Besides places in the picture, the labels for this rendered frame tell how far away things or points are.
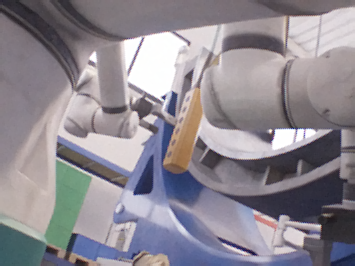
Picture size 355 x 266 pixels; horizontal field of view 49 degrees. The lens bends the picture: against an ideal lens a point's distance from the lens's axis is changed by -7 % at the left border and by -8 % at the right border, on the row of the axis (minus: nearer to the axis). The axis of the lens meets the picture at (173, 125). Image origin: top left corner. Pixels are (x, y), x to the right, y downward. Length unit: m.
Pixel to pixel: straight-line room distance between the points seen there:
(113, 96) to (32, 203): 1.00
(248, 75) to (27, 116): 0.33
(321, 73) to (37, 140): 0.31
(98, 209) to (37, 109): 7.87
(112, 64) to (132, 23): 0.95
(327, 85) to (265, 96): 0.08
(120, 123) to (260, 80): 0.79
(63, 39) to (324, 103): 0.28
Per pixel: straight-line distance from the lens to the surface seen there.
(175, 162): 1.45
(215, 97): 0.52
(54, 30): 0.26
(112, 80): 1.20
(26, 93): 0.24
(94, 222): 8.07
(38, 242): 0.20
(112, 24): 0.24
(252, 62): 0.51
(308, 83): 0.46
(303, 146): 1.59
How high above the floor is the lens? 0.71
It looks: 24 degrees up
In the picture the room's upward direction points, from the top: 19 degrees clockwise
